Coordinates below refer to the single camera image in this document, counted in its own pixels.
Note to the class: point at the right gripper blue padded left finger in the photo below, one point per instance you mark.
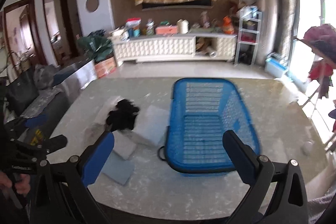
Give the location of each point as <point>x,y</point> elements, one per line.
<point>94,158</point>

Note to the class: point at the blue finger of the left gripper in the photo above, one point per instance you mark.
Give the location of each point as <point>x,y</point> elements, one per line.
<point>36,121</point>

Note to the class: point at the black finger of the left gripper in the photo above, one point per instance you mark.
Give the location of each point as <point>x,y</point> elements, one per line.
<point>54,144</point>

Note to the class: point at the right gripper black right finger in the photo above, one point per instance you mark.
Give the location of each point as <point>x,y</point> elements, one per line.
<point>242,156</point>

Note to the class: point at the light blue sponge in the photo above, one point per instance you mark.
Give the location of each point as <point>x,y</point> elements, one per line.
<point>118,169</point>

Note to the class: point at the white sponge block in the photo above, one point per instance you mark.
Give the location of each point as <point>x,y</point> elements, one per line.
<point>123,146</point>

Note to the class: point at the large white foam pad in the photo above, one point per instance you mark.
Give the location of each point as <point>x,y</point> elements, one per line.
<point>150,126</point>

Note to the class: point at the person's left hand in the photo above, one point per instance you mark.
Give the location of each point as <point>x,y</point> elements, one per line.
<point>22,186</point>

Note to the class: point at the black handbag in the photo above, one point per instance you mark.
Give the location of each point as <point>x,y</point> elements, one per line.
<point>22,92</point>

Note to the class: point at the black plush toy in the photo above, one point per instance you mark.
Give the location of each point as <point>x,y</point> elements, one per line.
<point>122,117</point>

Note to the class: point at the small white round object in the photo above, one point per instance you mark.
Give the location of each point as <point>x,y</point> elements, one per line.
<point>307,148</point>

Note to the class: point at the blue plastic laundry basket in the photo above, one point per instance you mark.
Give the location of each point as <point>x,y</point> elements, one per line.
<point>201,111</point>

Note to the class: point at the orange cardboard box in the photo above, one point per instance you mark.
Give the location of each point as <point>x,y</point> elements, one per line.
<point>105,67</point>

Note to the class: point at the white blue storage box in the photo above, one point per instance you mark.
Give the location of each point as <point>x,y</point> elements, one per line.
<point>274,66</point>

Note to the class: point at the green plastic bag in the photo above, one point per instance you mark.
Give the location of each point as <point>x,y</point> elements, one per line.
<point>97,48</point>

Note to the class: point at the paper towel roll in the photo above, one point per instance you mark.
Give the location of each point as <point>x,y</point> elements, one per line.
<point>211,52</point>

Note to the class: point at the orange jug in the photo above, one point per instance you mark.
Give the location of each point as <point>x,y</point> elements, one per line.
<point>228,27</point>

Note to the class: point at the white TV cabinet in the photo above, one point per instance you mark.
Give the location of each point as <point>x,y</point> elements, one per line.
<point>184,47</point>

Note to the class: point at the clothes drying rack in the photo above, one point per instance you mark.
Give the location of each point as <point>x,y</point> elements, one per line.
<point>321,40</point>

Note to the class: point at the white metal shelf rack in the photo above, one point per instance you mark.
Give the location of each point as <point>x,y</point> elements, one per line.
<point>249,30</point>

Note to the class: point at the white plastic canister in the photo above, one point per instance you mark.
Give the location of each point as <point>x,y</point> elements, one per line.
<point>183,26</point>

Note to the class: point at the pink drawer box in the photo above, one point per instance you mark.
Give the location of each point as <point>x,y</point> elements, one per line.
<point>166,30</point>

